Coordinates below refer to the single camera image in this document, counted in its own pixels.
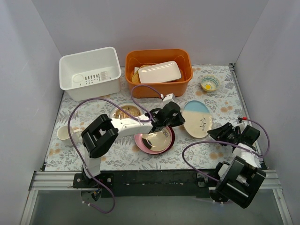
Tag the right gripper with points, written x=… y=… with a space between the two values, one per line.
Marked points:
x=219 y=132

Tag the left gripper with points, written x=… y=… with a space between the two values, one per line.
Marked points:
x=176 y=117

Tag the cream plate with black mark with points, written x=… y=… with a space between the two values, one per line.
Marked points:
x=157 y=141

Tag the blue and cream plate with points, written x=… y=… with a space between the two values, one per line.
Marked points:
x=198 y=120

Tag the pink plate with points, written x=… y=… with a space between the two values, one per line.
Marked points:
x=141 y=146

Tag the brown glossy small plate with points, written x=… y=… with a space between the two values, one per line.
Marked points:
x=130 y=109

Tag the dark red rimmed plate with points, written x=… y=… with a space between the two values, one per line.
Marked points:
x=172 y=138

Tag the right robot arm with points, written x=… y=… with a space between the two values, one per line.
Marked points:
x=240 y=180

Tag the tan round plate in bin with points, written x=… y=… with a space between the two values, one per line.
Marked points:
x=135 y=77

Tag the orange plastic bin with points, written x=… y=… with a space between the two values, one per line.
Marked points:
x=139 y=58

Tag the white plastic bin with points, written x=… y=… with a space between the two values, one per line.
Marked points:
x=90 y=74

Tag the floral table mat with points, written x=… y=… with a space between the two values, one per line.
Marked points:
x=224 y=104

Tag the white rectangular tray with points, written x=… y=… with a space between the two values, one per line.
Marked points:
x=159 y=73

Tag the patterned small bowl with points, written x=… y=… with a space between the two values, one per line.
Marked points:
x=209 y=83

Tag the white ceramic mug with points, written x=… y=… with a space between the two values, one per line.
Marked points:
x=64 y=136

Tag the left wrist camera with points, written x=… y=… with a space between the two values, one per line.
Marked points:
x=168 y=98

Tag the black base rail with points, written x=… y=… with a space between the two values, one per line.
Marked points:
x=157 y=183

